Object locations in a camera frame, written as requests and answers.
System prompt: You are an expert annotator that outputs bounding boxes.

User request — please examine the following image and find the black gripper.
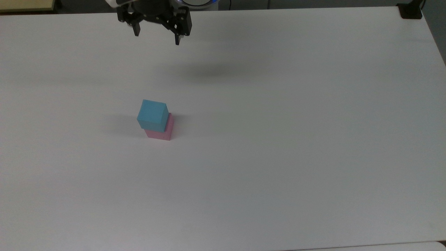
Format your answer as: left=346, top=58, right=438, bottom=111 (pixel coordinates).
left=117, top=0, right=193, bottom=46

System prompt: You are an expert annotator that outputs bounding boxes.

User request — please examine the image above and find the blue cube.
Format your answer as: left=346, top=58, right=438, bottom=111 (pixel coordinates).
left=137, top=99, right=169, bottom=132

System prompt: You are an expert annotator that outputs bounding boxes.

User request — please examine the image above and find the pink cube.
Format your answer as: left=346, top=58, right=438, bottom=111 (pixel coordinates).
left=144, top=112, right=175, bottom=141

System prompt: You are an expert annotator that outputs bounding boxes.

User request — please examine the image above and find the yellow wooden board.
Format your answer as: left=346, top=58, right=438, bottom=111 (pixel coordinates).
left=0, top=0, right=57, bottom=13

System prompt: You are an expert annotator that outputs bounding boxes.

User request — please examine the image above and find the black table clamp mount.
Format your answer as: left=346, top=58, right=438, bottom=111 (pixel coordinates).
left=397, top=0, right=425, bottom=20

